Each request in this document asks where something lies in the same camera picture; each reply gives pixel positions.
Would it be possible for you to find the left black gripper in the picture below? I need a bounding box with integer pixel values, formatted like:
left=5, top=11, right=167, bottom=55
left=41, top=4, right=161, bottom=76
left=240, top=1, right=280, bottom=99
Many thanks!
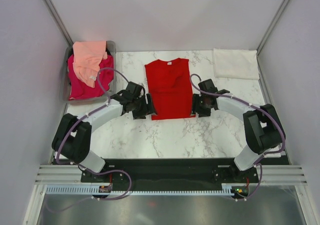
left=132, top=93, right=157, bottom=120

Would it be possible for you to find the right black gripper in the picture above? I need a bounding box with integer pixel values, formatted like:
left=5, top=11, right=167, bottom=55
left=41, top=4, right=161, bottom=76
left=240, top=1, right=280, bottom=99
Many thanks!
left=189, top=93, right=212, bottom=118

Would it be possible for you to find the red t shirt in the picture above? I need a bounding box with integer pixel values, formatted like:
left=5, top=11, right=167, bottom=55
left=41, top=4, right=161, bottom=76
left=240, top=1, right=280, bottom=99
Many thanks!
left=144, top=58, right=193, bottom=121

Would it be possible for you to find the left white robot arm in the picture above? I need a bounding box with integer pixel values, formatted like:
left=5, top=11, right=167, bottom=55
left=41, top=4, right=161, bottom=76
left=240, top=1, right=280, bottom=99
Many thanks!
left=51, top=81, right=157, bottom=182

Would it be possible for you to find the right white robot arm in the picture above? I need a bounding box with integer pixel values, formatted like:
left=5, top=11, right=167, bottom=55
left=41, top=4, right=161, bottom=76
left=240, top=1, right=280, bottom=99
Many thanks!
left=191, top=79, right=286, bottom=182

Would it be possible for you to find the folded white t shirt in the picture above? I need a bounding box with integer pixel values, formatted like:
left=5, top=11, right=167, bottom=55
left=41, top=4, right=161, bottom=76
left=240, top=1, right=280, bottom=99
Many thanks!
left=212, top=48, right=260, bottom=81

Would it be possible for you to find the magenta t shirt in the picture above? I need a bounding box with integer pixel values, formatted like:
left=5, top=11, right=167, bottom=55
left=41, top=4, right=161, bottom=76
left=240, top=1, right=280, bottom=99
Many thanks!
left=67, top=54, right=116, bottom=101

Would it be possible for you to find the peach t shirt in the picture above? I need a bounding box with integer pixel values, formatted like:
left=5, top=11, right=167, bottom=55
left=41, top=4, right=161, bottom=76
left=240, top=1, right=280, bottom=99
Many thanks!
left=72, top=41, right=108, bottom=88

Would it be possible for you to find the grey plastic bin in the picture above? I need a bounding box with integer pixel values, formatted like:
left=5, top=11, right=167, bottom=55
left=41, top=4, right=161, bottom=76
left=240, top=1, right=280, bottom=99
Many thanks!
left=60, top=41, right=116, bottom=103

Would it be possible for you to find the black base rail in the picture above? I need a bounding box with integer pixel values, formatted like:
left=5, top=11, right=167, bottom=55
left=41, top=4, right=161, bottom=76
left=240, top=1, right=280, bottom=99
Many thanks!
left=81, top=158, right=259, bottom=190

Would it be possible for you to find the white slotted cable duct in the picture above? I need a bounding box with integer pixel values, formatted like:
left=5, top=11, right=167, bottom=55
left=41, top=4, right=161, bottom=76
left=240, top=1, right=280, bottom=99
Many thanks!
left=45, top=183, right=248, bottom=196

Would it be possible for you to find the left aluminium frame post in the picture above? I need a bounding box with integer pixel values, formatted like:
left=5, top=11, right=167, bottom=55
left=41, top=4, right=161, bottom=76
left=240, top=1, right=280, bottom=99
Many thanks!
left=43, top=0, right=73, bottom=46

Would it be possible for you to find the aluminium frame post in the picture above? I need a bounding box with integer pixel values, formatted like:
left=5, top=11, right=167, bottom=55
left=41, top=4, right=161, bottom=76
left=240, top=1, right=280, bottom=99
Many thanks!
left=256, top=0, right=291, bottom=56
left=43, top=0, right=73, bottom=46

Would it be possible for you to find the right aluminium frame post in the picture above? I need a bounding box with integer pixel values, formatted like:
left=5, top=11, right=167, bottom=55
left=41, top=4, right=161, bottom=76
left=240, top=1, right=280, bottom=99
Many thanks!
left=256, top=0, right=291, bottom=56

